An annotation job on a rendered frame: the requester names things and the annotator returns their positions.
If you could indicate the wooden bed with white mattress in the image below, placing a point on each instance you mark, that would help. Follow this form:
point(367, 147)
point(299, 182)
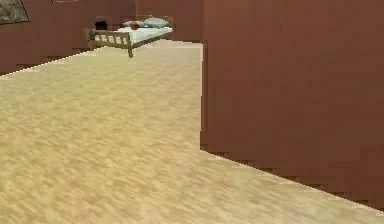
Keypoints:
point(143, 33)

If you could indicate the grey pillow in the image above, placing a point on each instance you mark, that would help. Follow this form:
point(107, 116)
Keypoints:
point(155, 22)

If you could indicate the orange ball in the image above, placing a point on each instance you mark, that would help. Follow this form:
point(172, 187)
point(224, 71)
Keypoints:
point(134, 25)

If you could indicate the white pillow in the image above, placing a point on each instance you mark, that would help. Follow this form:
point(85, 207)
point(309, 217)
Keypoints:
point(127, 23)

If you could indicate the black box shape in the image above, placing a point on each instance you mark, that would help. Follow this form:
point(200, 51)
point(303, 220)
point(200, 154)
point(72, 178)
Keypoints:
point(101, 25)

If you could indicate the grey framed wall picture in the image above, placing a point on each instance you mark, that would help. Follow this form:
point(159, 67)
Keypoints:
point(11, 10)

